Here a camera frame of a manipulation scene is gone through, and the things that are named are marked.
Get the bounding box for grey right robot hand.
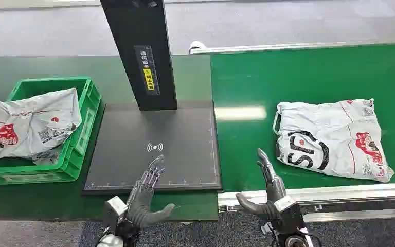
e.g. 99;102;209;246
236;148;288;221

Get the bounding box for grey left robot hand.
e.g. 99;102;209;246
125;155;176;229

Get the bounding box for white parcel bag black letters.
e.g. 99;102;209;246
272;99;395;183

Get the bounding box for green plastic crate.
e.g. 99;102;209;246
0;77;102;185

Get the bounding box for green conveyor belt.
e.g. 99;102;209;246
210;43;395;192

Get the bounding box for white parcel bag red print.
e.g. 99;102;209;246
0;87;82;166

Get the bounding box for black scanner column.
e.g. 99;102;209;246
100;0;178;112

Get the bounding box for white roller end cap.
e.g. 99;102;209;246
188;41;208;55

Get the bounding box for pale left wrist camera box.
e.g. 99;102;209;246
102;196;128;236

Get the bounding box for black scanner base plate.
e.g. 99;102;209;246
83;108;223;195

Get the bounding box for silver conveyor frame rail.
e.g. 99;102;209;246
218;182;395;223

